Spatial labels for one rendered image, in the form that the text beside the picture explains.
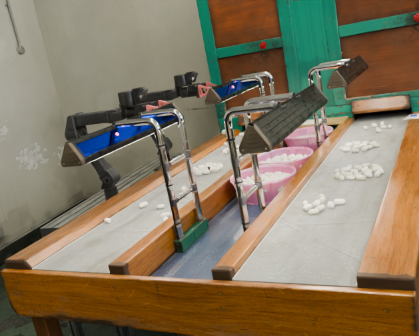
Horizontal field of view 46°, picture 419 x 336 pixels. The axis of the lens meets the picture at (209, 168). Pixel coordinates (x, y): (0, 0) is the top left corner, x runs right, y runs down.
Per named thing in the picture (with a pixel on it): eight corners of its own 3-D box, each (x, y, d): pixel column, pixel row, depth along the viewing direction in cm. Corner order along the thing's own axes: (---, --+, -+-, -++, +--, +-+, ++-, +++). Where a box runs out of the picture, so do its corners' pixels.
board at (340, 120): (285, 129, 278) (284, 127, 278) (292, 123, 291) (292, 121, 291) (344, 123, 263) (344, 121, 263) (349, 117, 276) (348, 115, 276)
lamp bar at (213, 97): (204, 105, 225) (202, 89, 223) (252, 85, 278) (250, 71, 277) (220, 103, 221) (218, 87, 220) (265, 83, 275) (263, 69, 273)
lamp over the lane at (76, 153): (61, 167, 142) (54, 143, 140) (167, 121, 195) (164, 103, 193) (82, 166, 138) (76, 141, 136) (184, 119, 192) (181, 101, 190)
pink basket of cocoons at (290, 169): (223, 208, 193) (219, 185, 191) (247, 186, 216) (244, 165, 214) (288, 207, 181) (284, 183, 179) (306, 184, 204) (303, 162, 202)
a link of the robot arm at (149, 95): (179, 86, 275) (132, 93, 286) (172, 89, 267) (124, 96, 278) (183, 108, 278) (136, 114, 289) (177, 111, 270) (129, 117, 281)
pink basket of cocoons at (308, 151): (257, 187, 211) (254, 167, 209) (256, 171, 237) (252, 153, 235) (320, 178, 208) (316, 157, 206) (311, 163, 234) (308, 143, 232)
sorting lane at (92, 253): (32, 275, 152) (30, 269, 152) (243, 135, 307) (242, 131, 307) (110, 279, 138) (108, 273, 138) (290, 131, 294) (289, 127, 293)
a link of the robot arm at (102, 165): (122, 177, 232) (80, 123, 231) (115, 181, 226) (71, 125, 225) (114, 184, 234) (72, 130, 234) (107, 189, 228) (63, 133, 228)
